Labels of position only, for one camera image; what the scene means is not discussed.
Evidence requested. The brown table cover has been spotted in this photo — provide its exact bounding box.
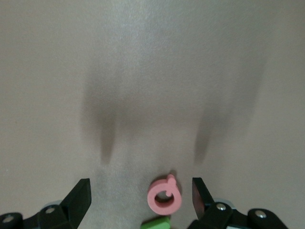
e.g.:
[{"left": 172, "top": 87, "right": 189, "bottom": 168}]
[{"left": 0, "top": 0, "right": 305, "bottom": 229}]

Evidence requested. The pink foam letter Q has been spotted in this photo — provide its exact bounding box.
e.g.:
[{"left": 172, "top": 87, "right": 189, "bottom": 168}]
[{"left": 147, "top": 173, "right": 183, "bottom": 215}]

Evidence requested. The green foam letter N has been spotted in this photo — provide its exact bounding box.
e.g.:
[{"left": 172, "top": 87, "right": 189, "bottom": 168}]
[{"left": 140, "top": 215, "right": 171, "bottom": 229}]

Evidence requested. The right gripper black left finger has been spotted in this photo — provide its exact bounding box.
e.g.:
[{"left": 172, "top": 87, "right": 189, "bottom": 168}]
[{"left": 0, "top": 178, "right": 92, "bottom": 229}]

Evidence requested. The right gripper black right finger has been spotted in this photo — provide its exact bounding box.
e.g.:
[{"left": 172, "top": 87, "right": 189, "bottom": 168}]
[{"left": 188, "top": 177, "right": 293, "bottom": 229}]

